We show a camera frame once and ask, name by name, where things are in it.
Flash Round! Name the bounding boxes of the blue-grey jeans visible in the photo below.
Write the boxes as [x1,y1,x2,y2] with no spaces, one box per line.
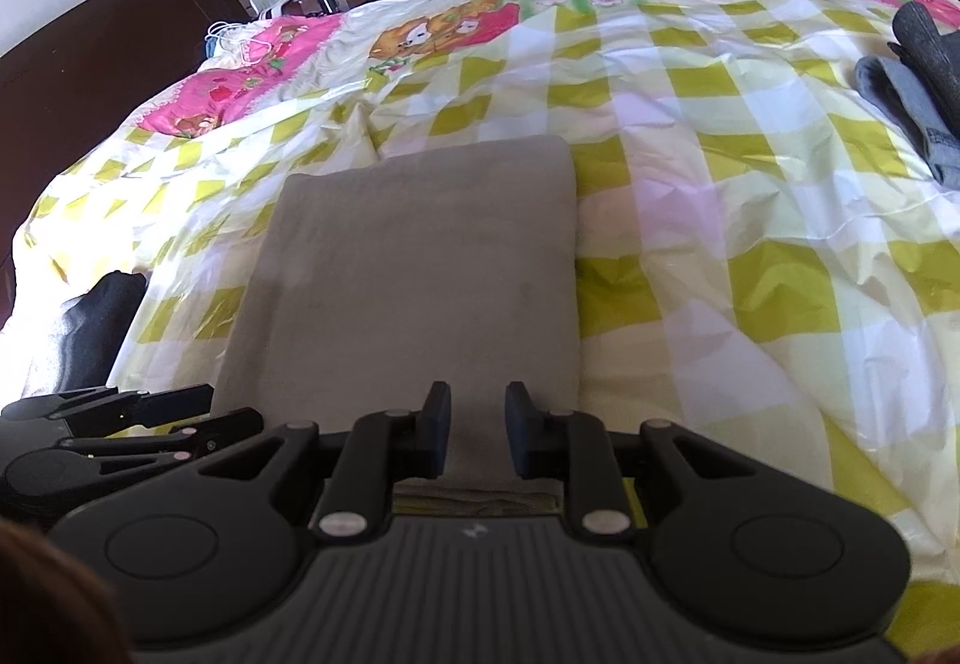
[855,55,960,187]

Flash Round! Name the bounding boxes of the grey pants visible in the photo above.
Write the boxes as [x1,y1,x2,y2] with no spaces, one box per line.
[214,134,584,516]

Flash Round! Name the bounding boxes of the white bag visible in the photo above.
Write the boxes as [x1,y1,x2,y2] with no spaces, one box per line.
[250,0,310,22]

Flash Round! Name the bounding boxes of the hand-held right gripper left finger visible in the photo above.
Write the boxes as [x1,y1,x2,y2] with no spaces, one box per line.
[196,380,454,539]

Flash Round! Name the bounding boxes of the black cloth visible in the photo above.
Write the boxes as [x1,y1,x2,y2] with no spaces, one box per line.
[58,269,148,396]

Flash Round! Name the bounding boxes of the white cable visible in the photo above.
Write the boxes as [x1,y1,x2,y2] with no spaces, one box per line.
[204,19,265,67]

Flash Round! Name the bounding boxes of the dark grey garment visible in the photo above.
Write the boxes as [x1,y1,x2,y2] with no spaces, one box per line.
[889,0,960,140]

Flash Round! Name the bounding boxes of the dark wooden headboard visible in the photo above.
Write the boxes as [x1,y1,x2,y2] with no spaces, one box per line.
[0,0,248,331]

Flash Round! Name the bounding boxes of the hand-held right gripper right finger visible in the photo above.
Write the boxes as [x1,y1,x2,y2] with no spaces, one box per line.
[505,380,755,536]

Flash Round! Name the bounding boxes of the checked printed bedsheet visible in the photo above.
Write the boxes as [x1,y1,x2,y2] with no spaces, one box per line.
[13,0,960,657]

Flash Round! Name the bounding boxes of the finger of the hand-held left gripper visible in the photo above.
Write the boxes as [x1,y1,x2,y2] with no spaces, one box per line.
[57,407,265,479]
[0,383,216,428]

